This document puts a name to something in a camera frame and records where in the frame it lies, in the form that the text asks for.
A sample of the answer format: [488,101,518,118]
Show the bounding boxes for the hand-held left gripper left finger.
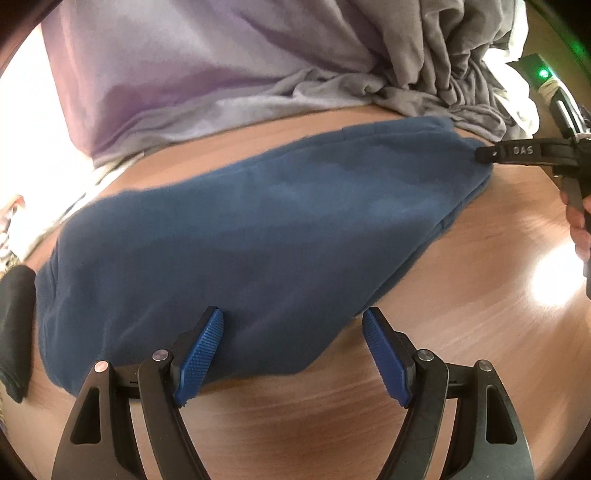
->
[51,307,225,480]

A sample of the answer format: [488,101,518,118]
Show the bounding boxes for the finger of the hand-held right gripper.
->
[475,138,578,178]

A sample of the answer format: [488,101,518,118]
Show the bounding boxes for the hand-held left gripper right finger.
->
[362,308,536,480]

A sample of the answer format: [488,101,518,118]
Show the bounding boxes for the dark blue pants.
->
[34,115,495,398]

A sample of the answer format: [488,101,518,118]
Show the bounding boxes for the person's right hand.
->
[561,191,591,258]

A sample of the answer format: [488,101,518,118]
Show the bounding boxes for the white sheer curtain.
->
[487,41,542,141]

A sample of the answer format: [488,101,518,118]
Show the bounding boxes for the black cloth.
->
[0,265,38,404]

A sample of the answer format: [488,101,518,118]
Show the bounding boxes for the pink curtain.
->
[0,28,139,261]

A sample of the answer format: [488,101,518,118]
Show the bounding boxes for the grey curtain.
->
[41,0,541,160]

